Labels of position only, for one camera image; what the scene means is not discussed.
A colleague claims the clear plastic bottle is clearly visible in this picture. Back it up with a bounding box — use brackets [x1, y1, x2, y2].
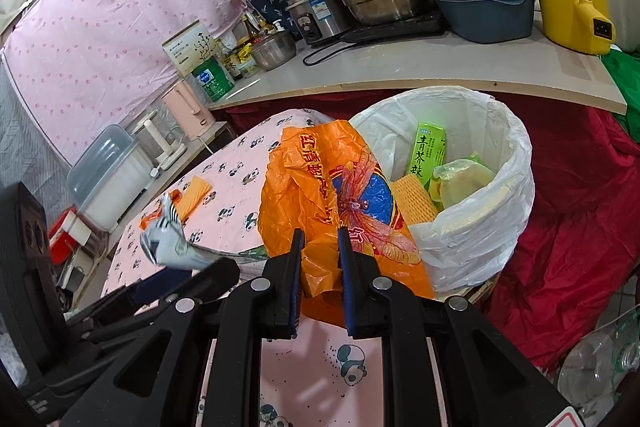
[557, 327, 640, 408]

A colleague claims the steel bowl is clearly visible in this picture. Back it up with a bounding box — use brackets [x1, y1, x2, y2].
[250, 30, 297, 72]

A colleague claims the waste bin with white liner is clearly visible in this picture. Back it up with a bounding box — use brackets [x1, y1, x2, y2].
[348, 86, 533, 308]

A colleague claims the black induction cooktop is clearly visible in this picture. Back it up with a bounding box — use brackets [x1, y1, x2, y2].
[340, 9, 448, 44]

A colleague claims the plastic container clear lid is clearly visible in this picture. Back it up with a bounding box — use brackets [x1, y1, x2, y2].
[66, 124, 156, 233]

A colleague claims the small green box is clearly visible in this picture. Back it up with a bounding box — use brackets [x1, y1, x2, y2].
[409, 123, 447, 190]

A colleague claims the pink dotted curtain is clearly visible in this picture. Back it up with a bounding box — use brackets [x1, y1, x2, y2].
[2, 0, 251, 168]

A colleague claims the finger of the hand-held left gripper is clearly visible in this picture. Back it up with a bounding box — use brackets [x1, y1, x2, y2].
[67, 257, 242, 343]

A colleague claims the pink electric kettle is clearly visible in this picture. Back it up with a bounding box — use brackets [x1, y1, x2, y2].
[161, 79, 218, 142]

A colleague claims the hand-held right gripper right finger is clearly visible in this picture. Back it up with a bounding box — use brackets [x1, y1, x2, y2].
[336, 227, 576, 427]

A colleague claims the orange printed plastic bag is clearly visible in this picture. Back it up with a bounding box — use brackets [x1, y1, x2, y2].
[257, 119, 436, 328]

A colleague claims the blue basin yellow rim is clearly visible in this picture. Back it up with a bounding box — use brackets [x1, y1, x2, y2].
[432, 0, 538, 44]

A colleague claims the red white box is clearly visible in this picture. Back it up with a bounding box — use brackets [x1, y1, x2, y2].
[47, 209, 93, 265]

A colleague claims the glass kettle white base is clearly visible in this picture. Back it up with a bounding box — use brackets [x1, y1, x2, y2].
[131, 109, 187, 172]

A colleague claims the yellow electric pot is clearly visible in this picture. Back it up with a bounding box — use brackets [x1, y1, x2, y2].
[529, 0, 615, 56]

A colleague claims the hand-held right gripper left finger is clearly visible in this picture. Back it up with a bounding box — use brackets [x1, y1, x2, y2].
[60, 229, 306, 427]

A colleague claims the white box floral print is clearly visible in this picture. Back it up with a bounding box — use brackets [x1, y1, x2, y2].
[161, 19, 223, 76]

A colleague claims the silver striped wrapper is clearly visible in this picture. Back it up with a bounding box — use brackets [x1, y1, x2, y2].
[139, 194, 266, 268]

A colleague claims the green cloth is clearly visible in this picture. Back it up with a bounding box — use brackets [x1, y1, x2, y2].
[600, 49, 640, 132]

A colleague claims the black power cable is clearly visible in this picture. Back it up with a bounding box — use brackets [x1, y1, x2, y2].
[302, 39, 361, 66]

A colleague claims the yellow waffle sponge cloth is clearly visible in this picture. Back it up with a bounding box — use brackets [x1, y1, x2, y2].
[390, 173, 438, 225]

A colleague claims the pink panda tablecloth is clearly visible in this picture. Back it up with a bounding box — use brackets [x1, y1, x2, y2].
[102, 109, 446, 427]

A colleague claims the green tin can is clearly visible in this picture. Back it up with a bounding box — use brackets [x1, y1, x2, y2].
[191, 57, 236, 104]

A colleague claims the yellow orange flat wrapper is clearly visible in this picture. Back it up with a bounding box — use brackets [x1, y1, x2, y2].
[177, 175, 212, 223]

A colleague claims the grey quilted cloth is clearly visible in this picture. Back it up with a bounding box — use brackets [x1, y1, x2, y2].
[0, 67, 71, 228]

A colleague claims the small steel rice cooker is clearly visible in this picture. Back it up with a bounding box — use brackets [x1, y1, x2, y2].
[280, 0, 353, 46]

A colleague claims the cluster of condiment bottles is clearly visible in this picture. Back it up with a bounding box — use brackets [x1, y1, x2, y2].
[220, 9, 286, 80]

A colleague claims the red cloth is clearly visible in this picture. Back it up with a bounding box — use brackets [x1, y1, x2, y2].
[222, 99, 636, 373]

